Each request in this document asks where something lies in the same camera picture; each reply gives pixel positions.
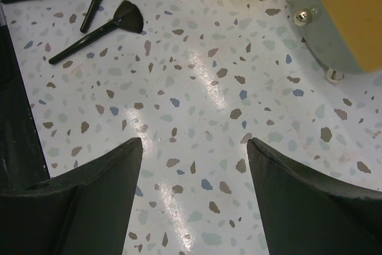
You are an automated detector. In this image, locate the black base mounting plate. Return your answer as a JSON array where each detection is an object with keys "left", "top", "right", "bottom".
[{"left": 1, "top": 10, "right": 50, "bottom": 191}]

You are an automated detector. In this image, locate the black fan makeup brush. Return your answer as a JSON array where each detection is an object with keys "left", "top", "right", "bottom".
[{"left": 48, "top": 0, "right": 144, "bottom": 65}]

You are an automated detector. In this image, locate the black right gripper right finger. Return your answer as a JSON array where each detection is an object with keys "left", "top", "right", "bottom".
[{"left": 247, "top": 138, "right": 381, "bottom": 254}]

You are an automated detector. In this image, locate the round cream drawer organizer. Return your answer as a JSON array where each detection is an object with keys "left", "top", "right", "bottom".
[{"left": 287, "top": 0, "right": 381, "bottom": 83}]

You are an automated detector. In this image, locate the black thin makeup brush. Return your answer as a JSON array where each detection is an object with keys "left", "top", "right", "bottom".
[{"left": 79, "top": 0, "right": 119, "bottom": 33}]

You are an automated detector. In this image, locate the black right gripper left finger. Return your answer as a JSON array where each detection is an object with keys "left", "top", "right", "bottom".
[{"left": 1, "top": 137, "right": 143, "bottom": 254}]

